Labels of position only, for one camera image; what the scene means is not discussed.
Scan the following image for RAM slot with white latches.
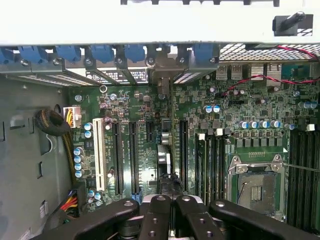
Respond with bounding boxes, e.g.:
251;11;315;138
196;133;208;203
297;124;316;231
214;127;224;201

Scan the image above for long black expansion slot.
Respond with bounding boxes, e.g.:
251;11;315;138
128;121;140;200
111;121;124;197
178;119;190;195

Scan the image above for CPU socket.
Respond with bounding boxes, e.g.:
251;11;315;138
227;153;287;222

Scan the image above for white expansion slot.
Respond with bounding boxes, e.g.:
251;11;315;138
92;117;108;192

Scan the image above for short black expansion slot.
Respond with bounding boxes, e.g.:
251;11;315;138
146;121;154;143

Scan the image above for green motherboard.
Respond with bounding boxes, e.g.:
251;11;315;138
66;74;320;227

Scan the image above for white power connector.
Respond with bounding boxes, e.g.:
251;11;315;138
62;106;83;129

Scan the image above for perforated metal slot cover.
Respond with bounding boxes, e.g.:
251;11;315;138
173;71;202;85

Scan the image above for open grey PC case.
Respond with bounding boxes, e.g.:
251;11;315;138
0;0;320;240

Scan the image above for silver rear port connector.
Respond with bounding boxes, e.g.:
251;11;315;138
266;63;283;87
231;64;244;81
249;63;266;81
216;64;230;81

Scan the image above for blue rear port connector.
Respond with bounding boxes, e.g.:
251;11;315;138
281;63;311;81

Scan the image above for case locking pin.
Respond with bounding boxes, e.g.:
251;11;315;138
271;10;315;38

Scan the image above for red yellow power wires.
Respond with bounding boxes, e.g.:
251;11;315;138
59;189;87;218

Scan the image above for black braided power cable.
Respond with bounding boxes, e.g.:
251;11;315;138
34;108;79;187

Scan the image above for red and black twisted wire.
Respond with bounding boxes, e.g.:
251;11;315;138
219;44;320;98

